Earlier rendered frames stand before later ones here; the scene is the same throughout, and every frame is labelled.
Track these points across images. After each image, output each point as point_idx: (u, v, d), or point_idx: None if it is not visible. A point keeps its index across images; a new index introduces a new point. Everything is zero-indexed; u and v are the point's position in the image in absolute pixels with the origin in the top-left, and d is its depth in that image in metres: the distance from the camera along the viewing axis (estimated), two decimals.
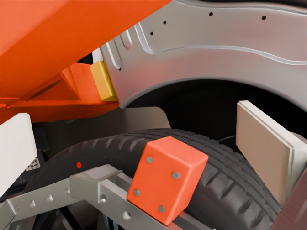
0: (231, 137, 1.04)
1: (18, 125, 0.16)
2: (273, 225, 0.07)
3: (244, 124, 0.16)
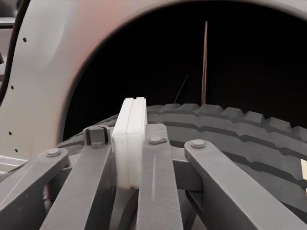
0: None
1: (134, 107, 0.18)
2: (139, 211, 0.08)
3: None
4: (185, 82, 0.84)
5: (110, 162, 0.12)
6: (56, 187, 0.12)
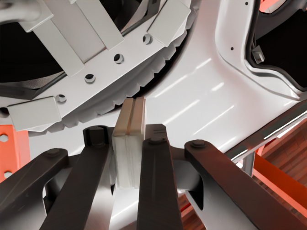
0: None
1: (134, 107, 0.18)
2: (139, 211, 0.08)
3: None
4: None
5: (110, 162, 0.12)
6: (56, 187, 0.12)
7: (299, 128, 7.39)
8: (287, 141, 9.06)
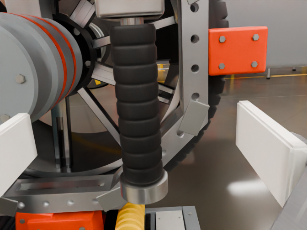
0: None
1: (18, 125, 0.16)
2: (273, 225, 0.07)
3: (244, 124, 0.16)
4: None
5: None
6: None
7: None
8: None
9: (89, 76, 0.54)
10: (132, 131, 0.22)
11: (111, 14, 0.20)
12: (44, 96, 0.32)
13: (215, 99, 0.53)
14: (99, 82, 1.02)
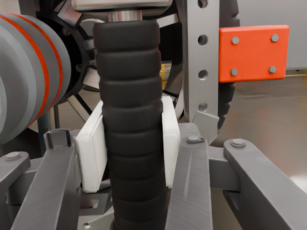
0: (53, 0, 1.01)
1: None
2: (169, 208, 0.08)
3: None
4: None
5: (73, 165, 0.12)
6: (16, 191, 0.12)
7: None
8: None
9: (80, 82, 0.47)
10: (126, 172, 0.16)
11: (94, 5, 0.13)
12: (18, 112, 0.25)
13: (224, 108, 0.47)
14: None
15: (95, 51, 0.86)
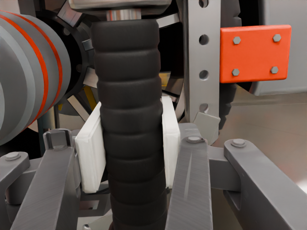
0: None
1: None
2: (169, 208, 0.08)
3: None
4: None
5: (72, 166, 0.12)
6: (15, 191, 0.12)
7: None
8: None
9: (80, 82, 0.47)
10: (125, 175, 0.15)
11: (92, 3, 0.13)
12: (16, 112, 0.25)
13: (225, 108, 0.46)
14: None
15: None
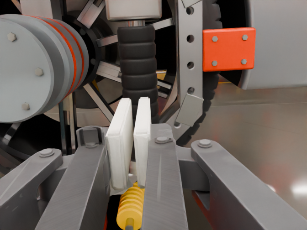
0: None
1: (129, 107, 0.18)
2: (144, 210, 0.08)
3: None
4: None
5: (104, 163, 0.12)
6: (50, 187, 0.12)
7: None
8: None
9: (94, 73, 0.58)
10: (135, 113, 0.27)
11: (119, 17, 0.24)
12: (58, 87, 0.37)
13: (210, 94, 0.58)
14: None
15: None
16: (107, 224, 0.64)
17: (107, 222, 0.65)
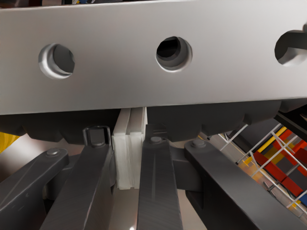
0: None
1: (134, 107, 0.18)
2: (139, 211, 0.08)
3: None
4: None
5: (110, 162, 0.12)
6: (56, 187, 0.12)
7: None
8: None
9: None
10: None
11: None
12: None
13: None
14: None
15: None
16: None
17: None
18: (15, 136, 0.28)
